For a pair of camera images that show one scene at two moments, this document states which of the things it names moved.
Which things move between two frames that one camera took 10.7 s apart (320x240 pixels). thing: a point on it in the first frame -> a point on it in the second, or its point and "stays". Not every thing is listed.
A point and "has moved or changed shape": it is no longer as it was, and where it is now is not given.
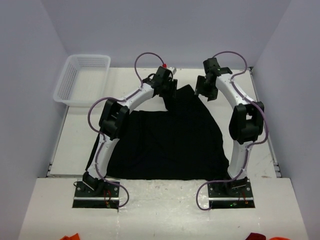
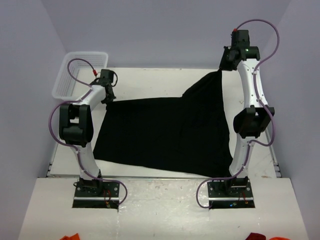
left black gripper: x=172 y=84 -> x=109 y=99
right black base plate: x=234 y=194 stays
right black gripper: x=199 y=89 -> x=224 y=65
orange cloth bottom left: x=74 y=237 stays
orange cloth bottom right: x=279 y=238 stays
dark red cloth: x=256 y=236 stays
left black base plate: x=106 y=196 stays
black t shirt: x=185 y=142 has moved or changed shape
